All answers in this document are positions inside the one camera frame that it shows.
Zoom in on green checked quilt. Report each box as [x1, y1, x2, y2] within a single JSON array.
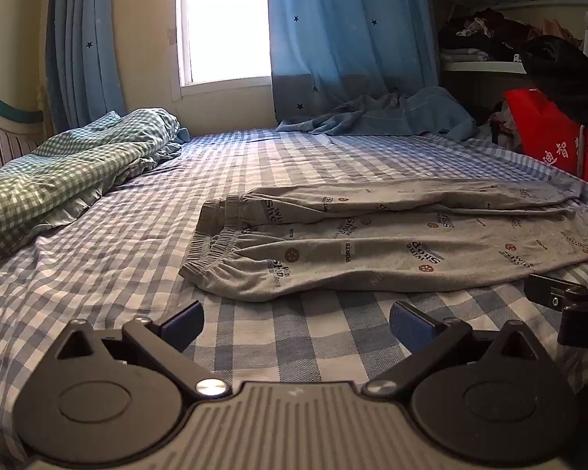
[[0, 109, 189, 270]]

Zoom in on blue crumpled cloth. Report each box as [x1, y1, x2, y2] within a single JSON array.
[[274, 85, 478, 140]]

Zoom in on dark cloth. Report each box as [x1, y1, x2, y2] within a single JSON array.
[[519, 34, 588, 130]]

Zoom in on grey printed pants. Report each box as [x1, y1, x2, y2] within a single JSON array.
[[179, 179, 588, 303]]

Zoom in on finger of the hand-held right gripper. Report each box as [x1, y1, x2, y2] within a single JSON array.
[[526, 273, 588, 312]]

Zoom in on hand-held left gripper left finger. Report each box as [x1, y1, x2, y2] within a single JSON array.
[[43, 300, 232, 400]]

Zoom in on red bag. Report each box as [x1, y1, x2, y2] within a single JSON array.
[[502, 87, 588, 197]]

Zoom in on blue checked bed sheet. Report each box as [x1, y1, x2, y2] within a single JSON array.
[[0, 127, 588, 470]]

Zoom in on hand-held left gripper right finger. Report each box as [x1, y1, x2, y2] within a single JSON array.
[[361, 301, 550, 397]]

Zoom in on clothes on shelf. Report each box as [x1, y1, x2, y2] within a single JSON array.
[[438, 7, 588, 62]]

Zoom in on blue star curtain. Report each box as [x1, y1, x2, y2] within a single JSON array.
[[267, 0, 439, 125], [45, 0, 128, 130]]

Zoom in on striped headboard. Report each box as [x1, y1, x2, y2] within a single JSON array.
[[0, 88, 47, 182]]

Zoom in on window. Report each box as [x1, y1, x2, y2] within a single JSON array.
[[175, 0, 274, 99]]

